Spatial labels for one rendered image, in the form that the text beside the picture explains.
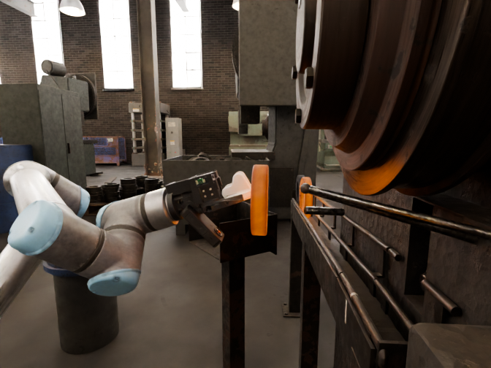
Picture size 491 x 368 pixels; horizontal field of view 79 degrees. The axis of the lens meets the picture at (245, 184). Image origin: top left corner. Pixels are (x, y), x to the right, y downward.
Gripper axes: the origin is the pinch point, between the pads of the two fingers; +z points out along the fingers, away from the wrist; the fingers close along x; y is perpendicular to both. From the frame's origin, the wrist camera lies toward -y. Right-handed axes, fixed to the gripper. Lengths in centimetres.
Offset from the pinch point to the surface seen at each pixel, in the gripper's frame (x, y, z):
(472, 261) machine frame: -31.5, -8.7, 23.5
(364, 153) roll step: -27.6, 6.0, 15.8
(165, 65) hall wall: 983, 329, -268
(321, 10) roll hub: -32.9, 21.7, 13.5
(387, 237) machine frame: -8.1, -14.0, 21.9
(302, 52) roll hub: -23.3, 20.5, 12.4
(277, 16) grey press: 241, 114, 43
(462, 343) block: -42.6, -8.7, 15.6
